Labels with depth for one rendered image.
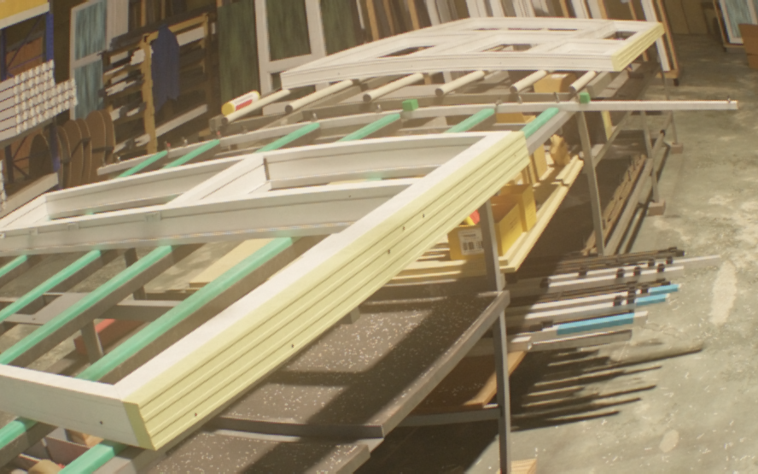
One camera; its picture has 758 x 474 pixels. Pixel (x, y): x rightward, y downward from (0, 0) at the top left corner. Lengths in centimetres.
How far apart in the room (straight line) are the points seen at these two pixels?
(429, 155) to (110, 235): 72
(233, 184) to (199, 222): 28
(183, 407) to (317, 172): 142
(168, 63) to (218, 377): 895
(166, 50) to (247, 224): 795
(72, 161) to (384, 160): 666
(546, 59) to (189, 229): 223
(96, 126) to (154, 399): 799
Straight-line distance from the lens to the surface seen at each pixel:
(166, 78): 1035
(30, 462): 202
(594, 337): 321
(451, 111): 351
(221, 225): 241
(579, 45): 511
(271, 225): 235
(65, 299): 228
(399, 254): 196
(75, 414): 144
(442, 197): 213
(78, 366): 271
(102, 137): 917
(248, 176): 276
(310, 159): 276
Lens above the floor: 137
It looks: 13 degrees down
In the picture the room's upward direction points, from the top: 10 degrees counter-clockwise
